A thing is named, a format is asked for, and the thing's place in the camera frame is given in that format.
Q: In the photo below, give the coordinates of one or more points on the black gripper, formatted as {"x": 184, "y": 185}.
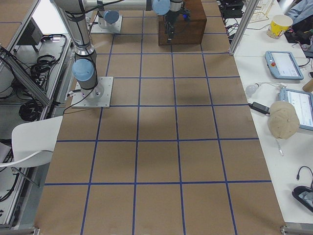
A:
{"x": 170, "y": 18}

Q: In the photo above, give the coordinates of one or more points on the dark wooden drawer cabinet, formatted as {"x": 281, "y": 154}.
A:
{"x": 187, "y": 30}

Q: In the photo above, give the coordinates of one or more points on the white light bulb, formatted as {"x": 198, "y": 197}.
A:
{"x": 251, "y": 89}

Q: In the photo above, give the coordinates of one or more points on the popcorn paper cup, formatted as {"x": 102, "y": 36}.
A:
{"x": 279, "y": 25}

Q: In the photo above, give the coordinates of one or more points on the teach pendant tablet far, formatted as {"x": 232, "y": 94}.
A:
{"x": 282, "y": 65}

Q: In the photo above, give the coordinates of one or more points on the teach pendant tablet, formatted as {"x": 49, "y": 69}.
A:
{"x": 282, "y": 65}
{"x": 303, "y": 104}

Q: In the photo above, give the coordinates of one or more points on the black power brick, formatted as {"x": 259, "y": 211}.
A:
{"x": 259, "y": 108}

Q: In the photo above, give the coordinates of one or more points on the beige cap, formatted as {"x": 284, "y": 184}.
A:
{"x": 283, "y": 121}

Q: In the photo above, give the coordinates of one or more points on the teach pendant tablet near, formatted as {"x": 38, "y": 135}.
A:
{"x": 303, "y": 104}

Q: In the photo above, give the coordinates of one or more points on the white plastic chair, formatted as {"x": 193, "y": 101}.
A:
{"x": 33, "y": 143}

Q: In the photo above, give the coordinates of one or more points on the black glasses case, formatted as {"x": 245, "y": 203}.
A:
{"x": 304, "y": 195}

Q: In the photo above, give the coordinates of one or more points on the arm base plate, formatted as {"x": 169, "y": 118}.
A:
{"x": 115, "y": 30}
{"x": 99, "y": 97}

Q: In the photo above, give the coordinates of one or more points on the aluminium frame post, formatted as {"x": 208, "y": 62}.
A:
{"x": 250, "y": 8}

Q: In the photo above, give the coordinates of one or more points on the gold wire rack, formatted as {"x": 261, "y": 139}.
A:
{"x": 261, "y": 11}

